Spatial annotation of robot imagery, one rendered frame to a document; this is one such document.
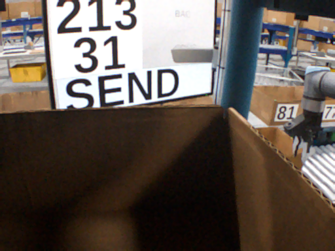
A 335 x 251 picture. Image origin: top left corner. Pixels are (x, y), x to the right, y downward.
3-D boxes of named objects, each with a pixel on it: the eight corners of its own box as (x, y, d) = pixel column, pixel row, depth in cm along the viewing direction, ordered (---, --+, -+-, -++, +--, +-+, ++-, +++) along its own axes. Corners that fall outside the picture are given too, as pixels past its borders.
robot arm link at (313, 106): (313, 101, 85) (296, 95, 94) (311, 114, 87) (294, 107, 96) (330, 101, 87) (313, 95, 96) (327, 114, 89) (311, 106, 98)
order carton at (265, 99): (268, 127, 151) (274, 100, 143) (246, 108, 177) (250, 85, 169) (316, 123, 159) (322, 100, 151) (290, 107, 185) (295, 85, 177)
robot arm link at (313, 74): (320, 67, 80) (301, 63, 89) (315, 102, 84) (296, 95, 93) (337, 68, 83) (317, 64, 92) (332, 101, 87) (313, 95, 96)
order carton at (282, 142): (232, 191, 116) (239, 160, 109) (210, 157, 142) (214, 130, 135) (299, 180, 124) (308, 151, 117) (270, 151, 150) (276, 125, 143)
